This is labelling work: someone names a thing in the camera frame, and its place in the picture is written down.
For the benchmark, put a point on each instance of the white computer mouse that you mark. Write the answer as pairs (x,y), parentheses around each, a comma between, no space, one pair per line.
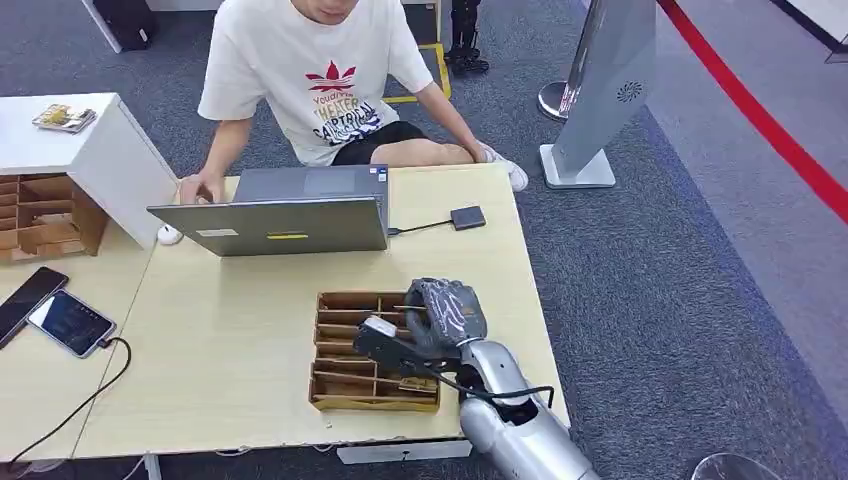
(169,234)

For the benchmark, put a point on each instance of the translucent round dome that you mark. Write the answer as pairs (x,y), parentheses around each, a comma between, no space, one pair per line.
(735,469)

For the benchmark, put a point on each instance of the black case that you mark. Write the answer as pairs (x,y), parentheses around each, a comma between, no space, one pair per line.
(126,20)

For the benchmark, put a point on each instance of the grey laptop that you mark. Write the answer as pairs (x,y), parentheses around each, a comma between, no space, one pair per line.
(291,222)

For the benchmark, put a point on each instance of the black humanoid legs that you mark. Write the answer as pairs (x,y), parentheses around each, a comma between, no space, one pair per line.
(466,46)

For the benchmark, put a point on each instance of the white shoe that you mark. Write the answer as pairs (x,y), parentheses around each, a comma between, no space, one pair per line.
(510,171)

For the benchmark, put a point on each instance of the white cabinet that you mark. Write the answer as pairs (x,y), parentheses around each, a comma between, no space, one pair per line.
(99,152)

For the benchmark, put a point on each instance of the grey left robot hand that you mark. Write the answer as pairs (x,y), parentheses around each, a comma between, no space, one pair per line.
(450,311)

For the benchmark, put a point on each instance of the wooden card box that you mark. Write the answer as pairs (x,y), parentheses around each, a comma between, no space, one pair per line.
(344,378)

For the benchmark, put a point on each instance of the chrome stanchion post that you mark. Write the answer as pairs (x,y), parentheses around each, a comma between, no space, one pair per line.
(563,96)

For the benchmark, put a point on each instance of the person's right hand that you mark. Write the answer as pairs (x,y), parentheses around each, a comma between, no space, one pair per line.
(199,189)

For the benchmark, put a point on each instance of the grey panel stand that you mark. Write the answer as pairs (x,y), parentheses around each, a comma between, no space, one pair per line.
(603,86)

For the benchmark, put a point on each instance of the dark usb hub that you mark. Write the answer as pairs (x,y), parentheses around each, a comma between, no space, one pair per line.
(468,217)

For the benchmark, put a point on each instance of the person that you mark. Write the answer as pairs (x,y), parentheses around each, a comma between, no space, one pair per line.
(318,86)

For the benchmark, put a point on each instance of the red barrier belt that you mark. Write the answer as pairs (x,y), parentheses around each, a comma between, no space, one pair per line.
(762,122)

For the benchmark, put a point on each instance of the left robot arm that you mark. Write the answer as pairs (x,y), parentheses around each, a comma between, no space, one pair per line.
(523,430)

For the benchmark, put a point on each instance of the phone with lit screen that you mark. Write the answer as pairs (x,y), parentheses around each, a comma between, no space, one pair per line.
(71,323)

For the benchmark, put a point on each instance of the white desk bracket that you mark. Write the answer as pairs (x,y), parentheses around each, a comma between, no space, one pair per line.
(404,452)

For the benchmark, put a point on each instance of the black phone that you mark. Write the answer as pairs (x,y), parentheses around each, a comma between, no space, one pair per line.
(26,301)

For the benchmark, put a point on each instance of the wooden compartment organizer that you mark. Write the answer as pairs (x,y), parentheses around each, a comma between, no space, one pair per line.
(46,218)

